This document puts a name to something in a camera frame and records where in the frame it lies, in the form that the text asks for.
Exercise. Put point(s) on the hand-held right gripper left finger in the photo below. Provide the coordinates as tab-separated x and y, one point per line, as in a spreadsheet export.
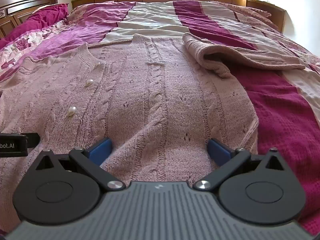
100	152

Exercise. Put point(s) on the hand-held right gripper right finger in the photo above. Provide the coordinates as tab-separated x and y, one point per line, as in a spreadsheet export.
218	152

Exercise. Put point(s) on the pink knit cardigan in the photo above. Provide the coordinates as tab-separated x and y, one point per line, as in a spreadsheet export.
140	100

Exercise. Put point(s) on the magenta and white striped bedspread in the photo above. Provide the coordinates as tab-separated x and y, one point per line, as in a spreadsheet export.
277	105

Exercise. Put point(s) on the magenta pillow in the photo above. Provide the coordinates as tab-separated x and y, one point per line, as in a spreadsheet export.
47	17

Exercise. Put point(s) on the carved wooden headboard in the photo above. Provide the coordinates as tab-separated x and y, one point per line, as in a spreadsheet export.
22	3

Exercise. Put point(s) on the pink frilled pillow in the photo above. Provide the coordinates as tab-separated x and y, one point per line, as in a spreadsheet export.
252	13

